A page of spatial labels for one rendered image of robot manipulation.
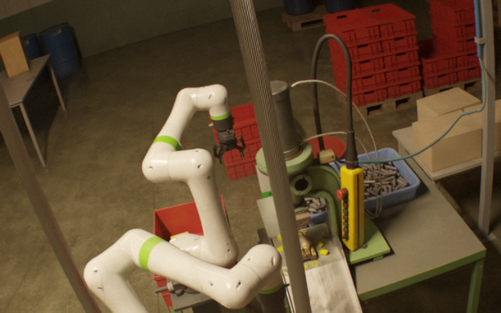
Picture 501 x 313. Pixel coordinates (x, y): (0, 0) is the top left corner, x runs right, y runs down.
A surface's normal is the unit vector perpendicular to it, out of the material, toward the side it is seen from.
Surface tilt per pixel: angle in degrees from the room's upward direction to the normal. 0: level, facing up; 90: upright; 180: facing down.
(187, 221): 90
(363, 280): 0
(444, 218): 0
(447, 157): 90
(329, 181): 90
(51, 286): 0
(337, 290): 30
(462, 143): 90
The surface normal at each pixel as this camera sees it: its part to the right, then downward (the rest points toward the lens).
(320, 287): -0.11, -0.51
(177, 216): 0.11, 0.46
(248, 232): -0.21, -0.86
